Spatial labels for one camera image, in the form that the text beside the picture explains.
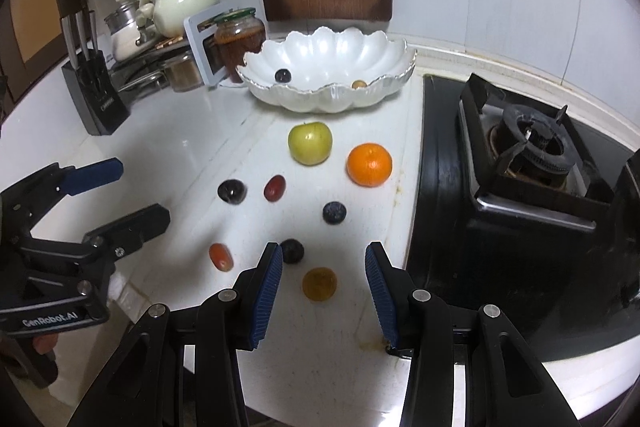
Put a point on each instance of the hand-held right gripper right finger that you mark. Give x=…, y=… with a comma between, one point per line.
x=380, y=297

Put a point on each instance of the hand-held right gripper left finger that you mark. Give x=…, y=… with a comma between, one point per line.
x=265, y=297

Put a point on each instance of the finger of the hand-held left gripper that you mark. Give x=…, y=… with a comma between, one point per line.
x=135, y=227
x=95, y=173

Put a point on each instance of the brown longan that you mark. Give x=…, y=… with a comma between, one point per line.
x=358, y=84
x=319, y=283

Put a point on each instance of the white scalloped bowl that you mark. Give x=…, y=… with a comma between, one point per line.
x=320, y=57

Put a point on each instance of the person's left hand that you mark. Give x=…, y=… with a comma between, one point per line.
x=43, y=345

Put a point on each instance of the black knife block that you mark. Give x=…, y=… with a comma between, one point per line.
x=97, y=102

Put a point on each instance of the black gas stove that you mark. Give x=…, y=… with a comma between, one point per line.
x=450, y=232

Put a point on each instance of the small glass spice jar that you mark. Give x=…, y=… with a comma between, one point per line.
x=184, y=74

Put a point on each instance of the orange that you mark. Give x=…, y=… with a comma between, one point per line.
x=369, y=164

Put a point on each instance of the white pot with glass lid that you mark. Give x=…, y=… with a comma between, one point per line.
x=125, y=29

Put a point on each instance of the green apple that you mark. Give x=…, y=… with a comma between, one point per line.
x=310, y=143

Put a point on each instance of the cream ceramic teapot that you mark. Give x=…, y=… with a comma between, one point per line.
x=185, y=2

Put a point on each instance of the green lidded sauce jar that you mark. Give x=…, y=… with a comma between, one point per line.
x=240, y=39

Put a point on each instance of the black burner grate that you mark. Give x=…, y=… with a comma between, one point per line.
x=629, y=227
x=530, y=147

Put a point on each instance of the white rectangular frame stand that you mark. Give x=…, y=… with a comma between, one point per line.
x=196, y=39

